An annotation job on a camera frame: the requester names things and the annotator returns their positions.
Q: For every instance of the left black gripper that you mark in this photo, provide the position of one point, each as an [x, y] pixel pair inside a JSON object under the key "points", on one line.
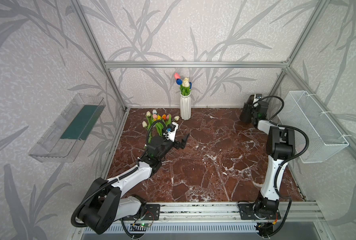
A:
{"points": [[176, 142]]}

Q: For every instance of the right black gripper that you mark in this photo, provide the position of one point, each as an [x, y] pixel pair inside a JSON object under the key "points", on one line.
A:
{"points": [[247, 114]]}

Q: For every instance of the black cone vase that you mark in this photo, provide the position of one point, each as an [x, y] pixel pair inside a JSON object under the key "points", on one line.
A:
{"points": [[244, 117]]}

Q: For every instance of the white ribbed vase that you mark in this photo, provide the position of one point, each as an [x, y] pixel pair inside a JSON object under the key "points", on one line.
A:
{"points": [[185, 107]]}

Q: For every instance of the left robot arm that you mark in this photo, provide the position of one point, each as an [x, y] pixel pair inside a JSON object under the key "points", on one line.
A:
{"points": [[104, 202]]}

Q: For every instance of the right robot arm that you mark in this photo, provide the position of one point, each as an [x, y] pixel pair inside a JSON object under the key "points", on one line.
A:
{"points": [[284, 143]]}

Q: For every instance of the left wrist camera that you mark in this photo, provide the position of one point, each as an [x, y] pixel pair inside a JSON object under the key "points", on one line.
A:
{"points": [[170, 131]]}

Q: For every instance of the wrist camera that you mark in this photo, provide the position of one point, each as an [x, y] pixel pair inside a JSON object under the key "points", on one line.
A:
{"points": [[257, 98], [170, 131]]}

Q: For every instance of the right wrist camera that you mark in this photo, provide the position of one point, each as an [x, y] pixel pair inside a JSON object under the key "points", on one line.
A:
{"points": [[257, 98]]}

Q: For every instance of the white wire mesh basket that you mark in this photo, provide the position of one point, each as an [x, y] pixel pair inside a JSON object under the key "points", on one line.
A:
{"points": [[303, 112]]}

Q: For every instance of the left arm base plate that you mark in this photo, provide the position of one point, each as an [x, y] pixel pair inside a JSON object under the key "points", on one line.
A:
{"points": [[148, 212]]}

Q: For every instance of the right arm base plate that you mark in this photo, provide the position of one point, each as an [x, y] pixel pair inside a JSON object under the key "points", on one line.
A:
{"points": [[259, 211]]}

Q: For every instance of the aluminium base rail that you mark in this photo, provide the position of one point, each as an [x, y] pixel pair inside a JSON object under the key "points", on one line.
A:
{"points": [[211, 212]]}

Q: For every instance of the clear plastic wall shelf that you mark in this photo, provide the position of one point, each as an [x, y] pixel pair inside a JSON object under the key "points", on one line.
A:
{"points": [[65, 138]]}

